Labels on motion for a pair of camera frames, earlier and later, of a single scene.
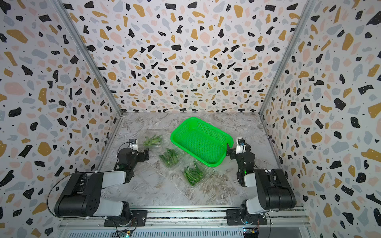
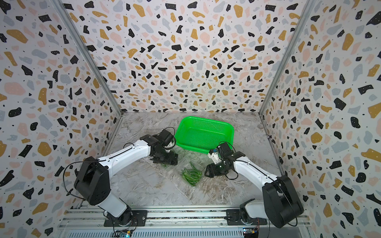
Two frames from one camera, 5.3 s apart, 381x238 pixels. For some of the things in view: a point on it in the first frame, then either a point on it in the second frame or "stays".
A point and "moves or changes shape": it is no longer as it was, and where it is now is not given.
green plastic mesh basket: (203, 141) moves or changes shape
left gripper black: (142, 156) to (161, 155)
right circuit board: (250, 232) stays
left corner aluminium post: (79, 38) stays
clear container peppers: (195, 174) stays
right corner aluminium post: (308, 7) stays
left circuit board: (123, 233) stays
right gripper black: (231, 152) to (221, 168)
